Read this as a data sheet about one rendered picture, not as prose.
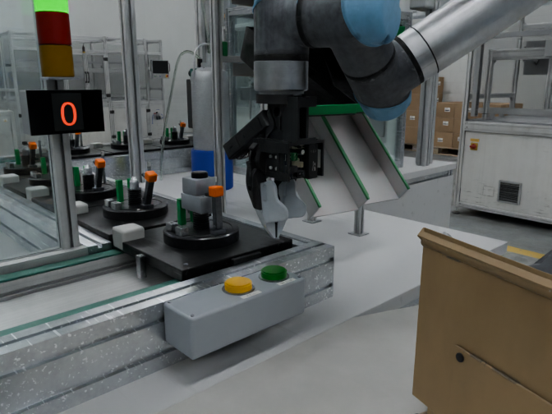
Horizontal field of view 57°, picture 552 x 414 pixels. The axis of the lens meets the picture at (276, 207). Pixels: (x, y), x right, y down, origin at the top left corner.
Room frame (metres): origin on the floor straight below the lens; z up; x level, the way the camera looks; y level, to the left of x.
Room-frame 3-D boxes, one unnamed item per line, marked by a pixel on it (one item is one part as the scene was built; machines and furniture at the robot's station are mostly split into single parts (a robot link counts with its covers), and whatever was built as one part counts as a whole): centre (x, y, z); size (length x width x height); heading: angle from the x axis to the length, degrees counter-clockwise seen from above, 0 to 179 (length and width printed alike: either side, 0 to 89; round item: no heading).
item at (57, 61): (0.86, 0.36, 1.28); 0.05 x 0.05 x 0.05
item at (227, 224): (0.90, 0.14, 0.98); 0.14 x 0.14 x 0.02
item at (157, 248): (0.90, 0.14, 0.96); 0.24 x 0.24 x 0.02; 43
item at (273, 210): (0.71, 0.00, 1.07); 0.06 x 0.03 x 0.09; 43
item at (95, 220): (1.09, 0.31, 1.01); 0.24 x 0.24 x 0.13; 43
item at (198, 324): (0.68, 0.05, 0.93); 0.21 x 0.07 x 0.06; 133
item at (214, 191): (0.87, 0.11, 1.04); 0.04 x 0.02 x 0.08; 43
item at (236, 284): (0.68, 0.05, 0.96); 0.04 x 0.04 x 0.02
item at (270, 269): (0.73, 0.00, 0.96); 0.04 x 0.04 x 0.02
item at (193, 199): (0.91, 0.15, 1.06); 0.08 x 0.04 x 0.07; 43
